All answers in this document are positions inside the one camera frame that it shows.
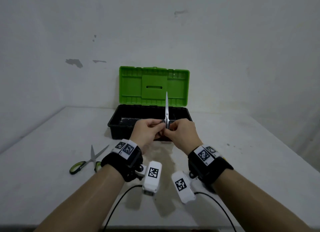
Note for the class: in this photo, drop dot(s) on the person's right hand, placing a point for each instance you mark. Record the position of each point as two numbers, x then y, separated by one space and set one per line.
185 135

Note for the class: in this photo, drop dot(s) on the person's left hand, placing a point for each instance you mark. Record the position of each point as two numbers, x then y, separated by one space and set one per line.
145 134

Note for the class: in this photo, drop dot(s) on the green lid black toolbox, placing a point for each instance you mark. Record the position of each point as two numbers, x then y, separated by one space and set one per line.
155 84

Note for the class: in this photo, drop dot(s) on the person's left forearm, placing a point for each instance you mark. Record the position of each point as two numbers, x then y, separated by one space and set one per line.
80 201

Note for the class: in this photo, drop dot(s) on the person's right forearm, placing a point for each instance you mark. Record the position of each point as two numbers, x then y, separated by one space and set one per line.
255 201

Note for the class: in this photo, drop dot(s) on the black left wristband with markers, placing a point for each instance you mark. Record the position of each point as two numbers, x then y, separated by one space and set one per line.
120 164

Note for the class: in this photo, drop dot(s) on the black wristband with markers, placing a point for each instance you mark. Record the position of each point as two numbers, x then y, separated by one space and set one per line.
212 166
120 164

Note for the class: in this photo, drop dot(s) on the black right wristband with markers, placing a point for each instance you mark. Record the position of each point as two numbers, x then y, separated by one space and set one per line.
212 166

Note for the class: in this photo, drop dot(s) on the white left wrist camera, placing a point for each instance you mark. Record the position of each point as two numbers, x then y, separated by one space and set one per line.
152 179

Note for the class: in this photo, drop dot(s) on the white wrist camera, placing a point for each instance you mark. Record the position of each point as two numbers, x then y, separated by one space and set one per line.
152 179
183 188

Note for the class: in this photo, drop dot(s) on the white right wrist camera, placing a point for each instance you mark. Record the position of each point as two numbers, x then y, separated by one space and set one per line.
183 188

